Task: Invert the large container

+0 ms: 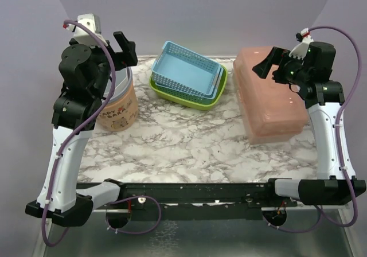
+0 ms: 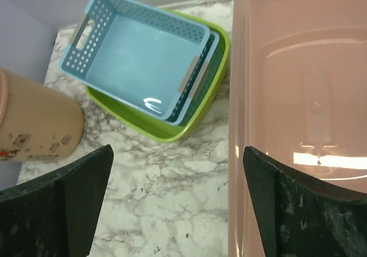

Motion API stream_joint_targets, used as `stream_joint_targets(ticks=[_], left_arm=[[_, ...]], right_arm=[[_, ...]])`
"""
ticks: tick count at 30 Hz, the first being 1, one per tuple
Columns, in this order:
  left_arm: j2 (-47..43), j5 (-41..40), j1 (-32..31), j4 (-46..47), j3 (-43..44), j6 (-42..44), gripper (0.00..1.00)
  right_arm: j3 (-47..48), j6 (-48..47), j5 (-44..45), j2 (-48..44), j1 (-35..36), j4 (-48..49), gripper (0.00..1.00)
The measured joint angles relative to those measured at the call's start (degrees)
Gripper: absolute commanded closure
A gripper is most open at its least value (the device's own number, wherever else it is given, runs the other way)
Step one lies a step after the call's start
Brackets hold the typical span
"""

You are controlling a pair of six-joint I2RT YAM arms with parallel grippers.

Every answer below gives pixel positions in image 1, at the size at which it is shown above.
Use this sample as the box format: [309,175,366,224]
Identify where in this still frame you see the large blue perforated basket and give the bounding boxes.
[151,41,221,94]

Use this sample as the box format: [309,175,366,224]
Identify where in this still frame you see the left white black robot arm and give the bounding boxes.
[25,39,127,227]

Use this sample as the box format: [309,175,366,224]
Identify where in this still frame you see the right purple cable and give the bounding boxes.
[266,25,361,233]

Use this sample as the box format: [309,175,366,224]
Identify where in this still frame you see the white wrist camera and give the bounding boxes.
[63,13,110,46]
[289,28,314,60]

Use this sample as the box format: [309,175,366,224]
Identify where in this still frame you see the pink translucent lidded box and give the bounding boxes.
[233,46,309,145]

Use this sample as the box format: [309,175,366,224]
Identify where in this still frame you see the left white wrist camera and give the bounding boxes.
[63,13,110,46]

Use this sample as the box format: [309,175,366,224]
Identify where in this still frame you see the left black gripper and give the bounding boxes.
[85,30,138,97]

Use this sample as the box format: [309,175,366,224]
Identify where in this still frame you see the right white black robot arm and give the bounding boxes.
[252,42,366,206]

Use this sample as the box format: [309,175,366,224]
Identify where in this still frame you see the green plastic tray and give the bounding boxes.
[149,65,228,111]

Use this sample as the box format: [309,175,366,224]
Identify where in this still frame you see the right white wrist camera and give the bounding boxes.
[289,28,314,60]

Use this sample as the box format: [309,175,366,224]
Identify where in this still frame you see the orange capybara bucket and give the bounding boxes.
[96,67,139,132]

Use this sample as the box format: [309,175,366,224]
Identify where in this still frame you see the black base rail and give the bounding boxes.
[97,182,297,221]

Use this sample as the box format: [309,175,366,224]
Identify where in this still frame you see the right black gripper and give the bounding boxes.
[253,46,311,86]

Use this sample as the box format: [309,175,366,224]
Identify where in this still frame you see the small blue perforated basket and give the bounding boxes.
[155,67,224,104]

